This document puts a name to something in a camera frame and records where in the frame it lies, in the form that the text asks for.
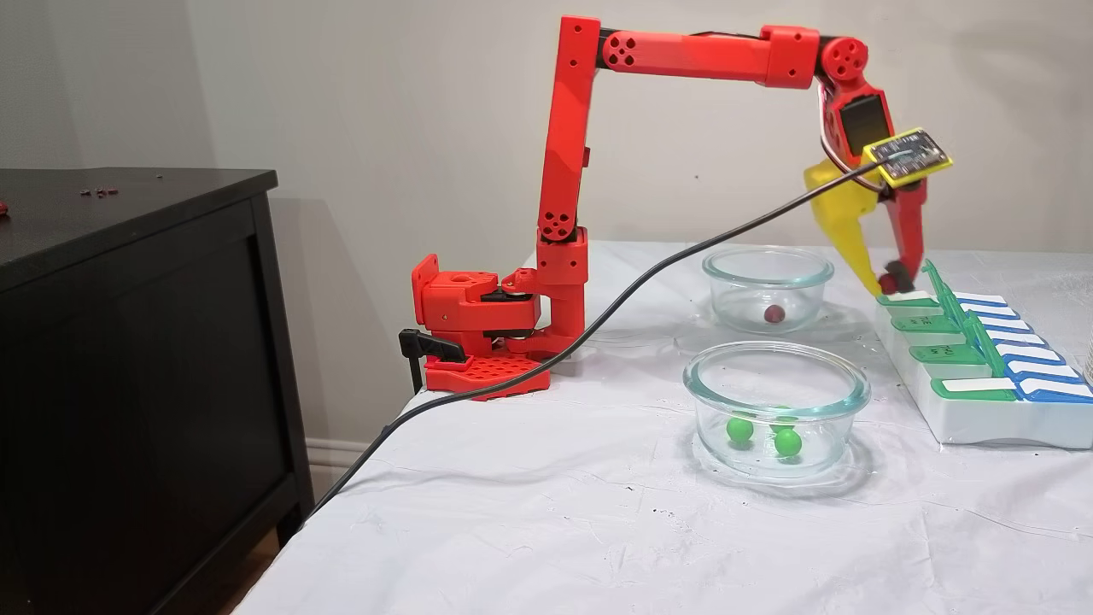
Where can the red ball pill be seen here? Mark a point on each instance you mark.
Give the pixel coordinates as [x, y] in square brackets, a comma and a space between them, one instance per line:
[890, 283]
[774, 313]

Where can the weekly pill organizer box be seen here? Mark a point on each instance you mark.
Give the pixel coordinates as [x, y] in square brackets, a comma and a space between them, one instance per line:
[973, 418]

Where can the small clear glass bowl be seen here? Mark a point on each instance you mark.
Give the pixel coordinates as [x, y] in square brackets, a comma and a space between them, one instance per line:
[807, 286]

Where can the large clear glass bowl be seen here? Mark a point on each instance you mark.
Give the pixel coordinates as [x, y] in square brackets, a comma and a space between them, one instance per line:
[726, 376]

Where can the green ball pill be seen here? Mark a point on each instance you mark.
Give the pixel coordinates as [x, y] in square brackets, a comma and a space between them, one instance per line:
[739, 429]
[781, 419]
[787, 442]

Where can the white tablecloth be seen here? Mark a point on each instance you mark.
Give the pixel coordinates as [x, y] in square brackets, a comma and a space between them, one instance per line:
[555, 530]

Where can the black table clamp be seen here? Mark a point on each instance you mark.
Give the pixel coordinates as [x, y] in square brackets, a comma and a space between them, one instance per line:
[423, 343]

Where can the black wooden cabinet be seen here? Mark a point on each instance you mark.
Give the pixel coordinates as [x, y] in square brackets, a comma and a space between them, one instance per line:
[128, 342]

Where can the black camera board yellow mount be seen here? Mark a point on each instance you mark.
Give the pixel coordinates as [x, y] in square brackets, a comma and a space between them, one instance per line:
[909, 158]

